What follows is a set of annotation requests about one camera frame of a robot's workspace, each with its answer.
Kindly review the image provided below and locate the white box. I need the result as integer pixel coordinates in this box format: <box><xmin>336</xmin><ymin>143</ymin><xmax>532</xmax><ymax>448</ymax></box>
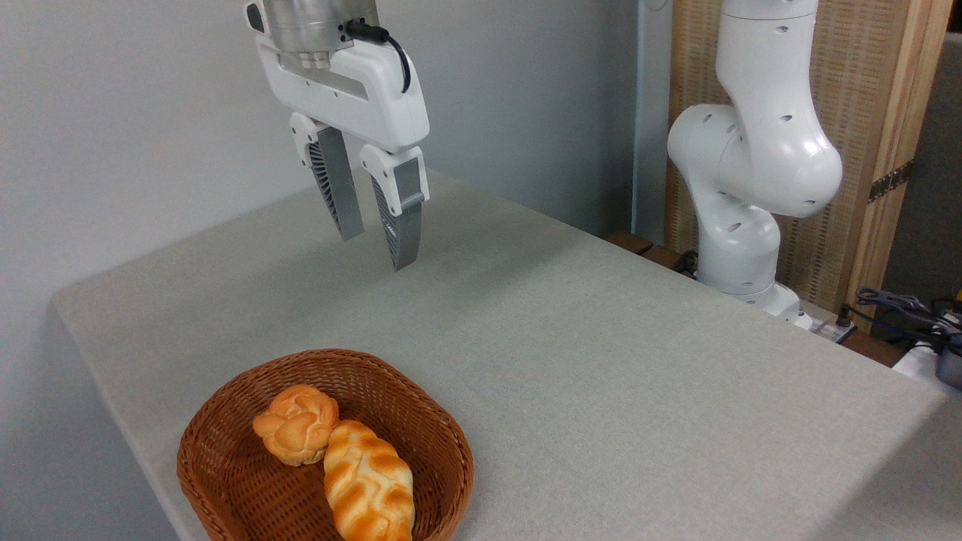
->
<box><xmin>893</xmin><ymin>340</ymin><xmax>962</xmax><ymax>393</ymax></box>

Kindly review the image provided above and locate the round knotted bread roll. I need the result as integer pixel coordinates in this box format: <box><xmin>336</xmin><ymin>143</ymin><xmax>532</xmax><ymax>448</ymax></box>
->
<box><xmin>253</xmin><ymin>384</ymin><xmax>340</xmax><ymax>467</ymax></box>

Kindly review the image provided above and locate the brown wooden board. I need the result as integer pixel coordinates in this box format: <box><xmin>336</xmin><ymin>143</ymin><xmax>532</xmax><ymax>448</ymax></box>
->
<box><xmin>842</xmin><ymin>329</ymin><xmax>906</xmax><ymax>369</ymax></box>

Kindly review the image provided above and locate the brown wooden block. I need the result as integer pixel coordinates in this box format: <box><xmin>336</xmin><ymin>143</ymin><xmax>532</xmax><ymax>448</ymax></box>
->
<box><xmin>640</xmin><ymin>245</ymin><xmax>686</xmax><ymax>271</ymax></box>
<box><xmin>605</xmin><ymin>231</ymin><xmax>655</xmax><ymax>256</ymax></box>

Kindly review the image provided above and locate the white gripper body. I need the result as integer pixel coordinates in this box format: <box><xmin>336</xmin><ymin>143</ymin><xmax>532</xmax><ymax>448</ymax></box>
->
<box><xmin>256</xmin><ymin>34</ymin><xmax>431</xmax><ymax>155</ymax></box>

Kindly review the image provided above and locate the grey device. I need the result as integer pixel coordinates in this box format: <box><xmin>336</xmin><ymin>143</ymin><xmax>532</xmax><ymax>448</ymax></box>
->
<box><xmin>936</xmin><ymin>334</ymin><xmax>962</xmax><ymax>390</ymax></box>

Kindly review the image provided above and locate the bundle of dark cables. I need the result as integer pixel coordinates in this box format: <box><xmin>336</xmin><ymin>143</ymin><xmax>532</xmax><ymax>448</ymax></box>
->
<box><xmin>842</xmin><ymin>286</ymin><xmax>962</xmax><ymax>354</ymax></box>

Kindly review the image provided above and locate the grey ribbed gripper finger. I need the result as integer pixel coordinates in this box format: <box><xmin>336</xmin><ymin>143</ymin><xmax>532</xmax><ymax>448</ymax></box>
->
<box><xmin>359</xmin><ymin>144</ymin><xmax>431</xmax><ymax>271</ymax></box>
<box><xmin>289</xmin><ymin>113</ymin><xmax>365</xmax><ymax>241</ymax></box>

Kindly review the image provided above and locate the brown wicker basket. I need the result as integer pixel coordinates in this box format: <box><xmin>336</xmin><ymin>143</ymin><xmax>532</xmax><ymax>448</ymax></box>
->
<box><xmin>177</xmin><ymin>348</ymin><xmax>475</xmax><ymax>541</ymax></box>

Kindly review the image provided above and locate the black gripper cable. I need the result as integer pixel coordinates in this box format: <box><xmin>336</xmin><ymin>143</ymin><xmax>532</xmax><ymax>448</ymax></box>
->
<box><xmin>346</xmin><ymin>21</ymin><xmax>413</xmax><ymax>95</ymax></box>

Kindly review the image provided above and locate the metal screen hinge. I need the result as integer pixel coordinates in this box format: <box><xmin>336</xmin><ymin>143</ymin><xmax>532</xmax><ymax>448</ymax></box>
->
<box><xmin>868</xmin><ymin>159</ymin><xmax>914</xmax><ymax>204</ymax></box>

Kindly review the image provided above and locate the long braided bread loaf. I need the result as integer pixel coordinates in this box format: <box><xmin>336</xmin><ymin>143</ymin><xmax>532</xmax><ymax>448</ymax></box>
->
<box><xmin>323</xmin><ymin>419</ymin><xmax>416</xmax><ymax>541</ymax></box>

